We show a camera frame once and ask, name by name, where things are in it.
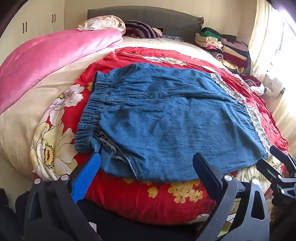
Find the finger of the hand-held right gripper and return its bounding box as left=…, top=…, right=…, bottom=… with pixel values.
left=256, top=159, right=286, bottom=187
left=270, top=146, right=296, bottom=173

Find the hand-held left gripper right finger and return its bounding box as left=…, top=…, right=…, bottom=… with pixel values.
left=192, top=152, right=270, bottom=241

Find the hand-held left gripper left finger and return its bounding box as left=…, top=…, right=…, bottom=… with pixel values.
left=24, top=152, right=102, bottom=241

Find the blue denim pants lace trim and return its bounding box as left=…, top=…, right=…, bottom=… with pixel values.
left=74, top=62, right=272, bottom=182

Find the red floral bed cover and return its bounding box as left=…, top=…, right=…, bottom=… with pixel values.
left=32, top=47, right=290, bottom=224

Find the red and white cloth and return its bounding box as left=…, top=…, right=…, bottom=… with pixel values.
left=239, top=74, right=265, bottom=95

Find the cream bed sheet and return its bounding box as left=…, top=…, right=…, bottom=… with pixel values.
left=0, top=36, right=232, bottom=183

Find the cream curtain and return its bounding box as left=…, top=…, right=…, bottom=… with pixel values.
left=247, top=0, right=296, bottom=139

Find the stack of folded clothes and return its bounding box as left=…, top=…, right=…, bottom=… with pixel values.
left=195, top=27, right=251, bottom=75

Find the pink quilt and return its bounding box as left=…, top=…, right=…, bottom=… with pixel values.
left=0, top=28, right=124, bottom=114

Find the blue patterned cloth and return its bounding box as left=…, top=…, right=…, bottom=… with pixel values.
left=162, top=35, right=184, bottom=42

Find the cream floral pillow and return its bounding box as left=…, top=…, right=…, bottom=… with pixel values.
left=76, top=15, right=126, bottom=33

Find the purple striped garment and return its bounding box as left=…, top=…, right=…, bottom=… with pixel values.
left=124, top=20, right=162, bottom=39

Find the cream wardrobe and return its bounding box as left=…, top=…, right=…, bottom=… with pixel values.
left=0, top=0, right=65, bottom=54

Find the grey padded headboard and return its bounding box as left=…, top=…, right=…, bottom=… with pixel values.
left=87, top=6, right=204, bottom=43

